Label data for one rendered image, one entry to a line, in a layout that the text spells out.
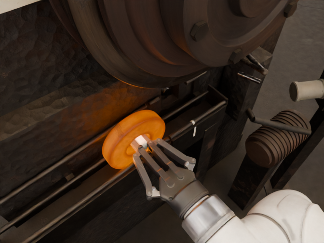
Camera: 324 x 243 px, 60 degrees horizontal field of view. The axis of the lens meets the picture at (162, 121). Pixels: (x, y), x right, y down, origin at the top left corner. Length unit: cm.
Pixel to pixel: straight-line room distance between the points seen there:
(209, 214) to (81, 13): 37
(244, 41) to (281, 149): 57
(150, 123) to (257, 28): 28
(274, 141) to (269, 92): 95
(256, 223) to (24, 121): 46
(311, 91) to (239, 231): 54
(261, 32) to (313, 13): 228
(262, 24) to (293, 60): 170
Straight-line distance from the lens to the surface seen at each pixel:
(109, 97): 61
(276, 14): 51
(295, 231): 60
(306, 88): 93
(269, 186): 150
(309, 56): 228
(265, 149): 96
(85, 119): 61
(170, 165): 58
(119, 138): 57
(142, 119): 58
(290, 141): 101
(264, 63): 80
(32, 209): 71
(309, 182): 159
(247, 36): 48
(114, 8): 36
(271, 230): 56
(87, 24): 37
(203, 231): 52
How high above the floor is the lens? 128
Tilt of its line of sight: 52 degrees down
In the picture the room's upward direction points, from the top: straight up
